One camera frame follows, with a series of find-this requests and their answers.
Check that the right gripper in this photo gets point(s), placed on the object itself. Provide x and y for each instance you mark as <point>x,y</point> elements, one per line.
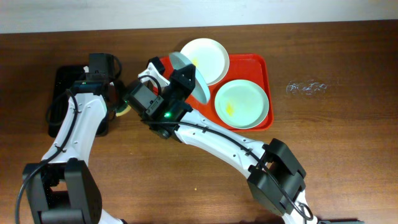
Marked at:
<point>183,86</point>

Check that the light green plate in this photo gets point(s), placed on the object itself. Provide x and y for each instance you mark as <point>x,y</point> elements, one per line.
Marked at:
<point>242,104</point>

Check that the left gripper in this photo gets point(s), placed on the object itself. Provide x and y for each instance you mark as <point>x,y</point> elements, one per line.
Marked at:
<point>101,74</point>

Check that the white plate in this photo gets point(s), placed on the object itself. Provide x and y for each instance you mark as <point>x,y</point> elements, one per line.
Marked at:
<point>210,58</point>

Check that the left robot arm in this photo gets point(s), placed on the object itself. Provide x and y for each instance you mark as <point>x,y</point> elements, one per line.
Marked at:
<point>60,188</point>

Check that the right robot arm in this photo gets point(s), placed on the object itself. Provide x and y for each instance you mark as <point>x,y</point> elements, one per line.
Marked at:
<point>274,175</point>

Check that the red plastic tray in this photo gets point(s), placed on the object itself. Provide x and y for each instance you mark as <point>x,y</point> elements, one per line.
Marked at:
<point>250,67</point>

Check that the light blue plate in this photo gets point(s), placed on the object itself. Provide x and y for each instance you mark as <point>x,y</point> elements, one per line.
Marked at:
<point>183,64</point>

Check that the green yellow sponge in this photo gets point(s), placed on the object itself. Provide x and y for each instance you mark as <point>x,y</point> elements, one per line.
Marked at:
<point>120,111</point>

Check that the black tray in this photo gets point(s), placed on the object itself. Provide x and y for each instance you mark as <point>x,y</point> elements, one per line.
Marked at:
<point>64,78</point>

